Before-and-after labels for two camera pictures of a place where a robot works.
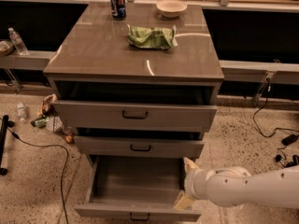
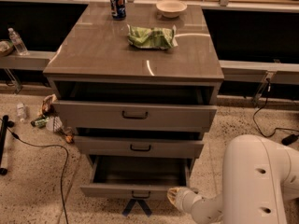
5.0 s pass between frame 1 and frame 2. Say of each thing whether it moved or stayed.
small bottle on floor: stayed
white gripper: moved
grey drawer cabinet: stayed
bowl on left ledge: stayed
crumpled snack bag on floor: stayed
